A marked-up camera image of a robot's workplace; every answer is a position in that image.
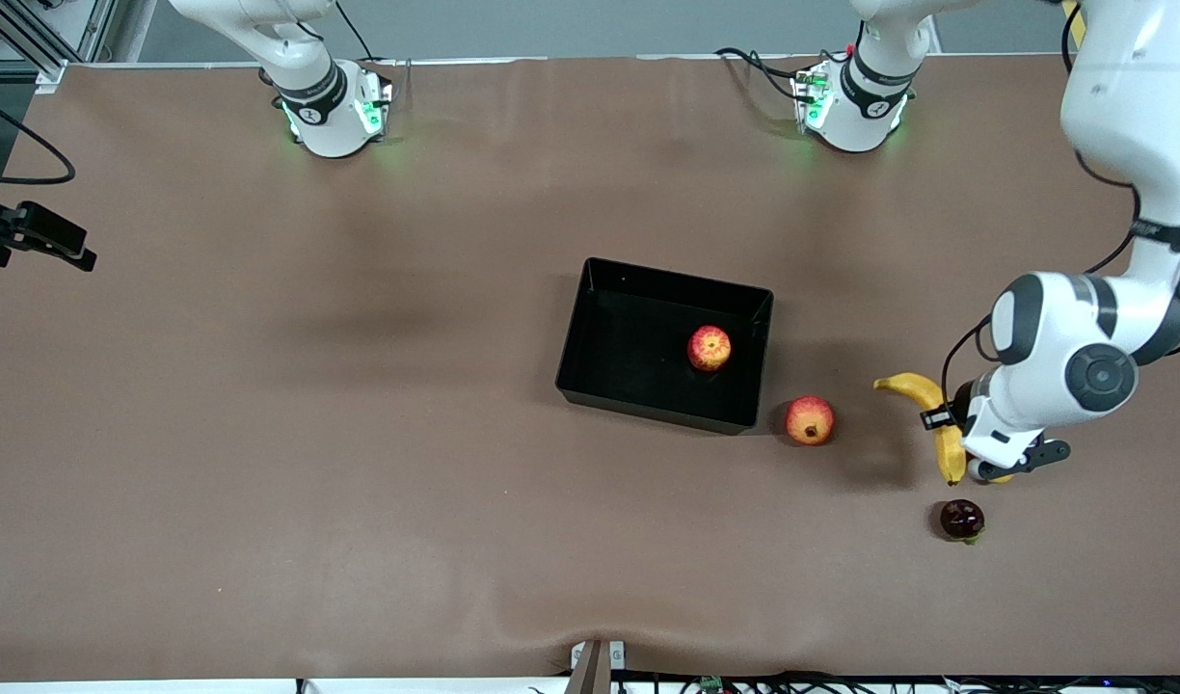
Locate yellow banana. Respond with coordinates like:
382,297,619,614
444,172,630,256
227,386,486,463
873,372,969,486

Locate dark purple mangosteen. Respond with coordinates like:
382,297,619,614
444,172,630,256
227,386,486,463
940,498,986,546

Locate black table edge cables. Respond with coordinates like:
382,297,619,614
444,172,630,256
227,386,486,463
532,670,1180,694

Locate black left base cable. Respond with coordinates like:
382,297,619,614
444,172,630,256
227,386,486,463
713,45,805,105

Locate brown table mat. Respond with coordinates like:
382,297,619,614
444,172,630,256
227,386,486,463
0,55,1180,681

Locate black base cable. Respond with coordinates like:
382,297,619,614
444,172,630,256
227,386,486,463
335,0,379,64
713,45,805,105

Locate aluminium frame profile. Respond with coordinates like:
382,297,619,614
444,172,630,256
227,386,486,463
0,0,157,88

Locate black right base cable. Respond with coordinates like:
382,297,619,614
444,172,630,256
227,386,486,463
335,0,379,64

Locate black plastic box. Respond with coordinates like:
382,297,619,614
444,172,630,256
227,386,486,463
555,256,774,437

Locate red pomegranate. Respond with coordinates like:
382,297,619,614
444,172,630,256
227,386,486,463
785,396,836,446

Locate metal bracket with brown post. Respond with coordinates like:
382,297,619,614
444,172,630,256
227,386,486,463
569,639,626,694

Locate red yellow apple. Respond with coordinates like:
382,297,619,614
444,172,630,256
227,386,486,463
687,325,733,373

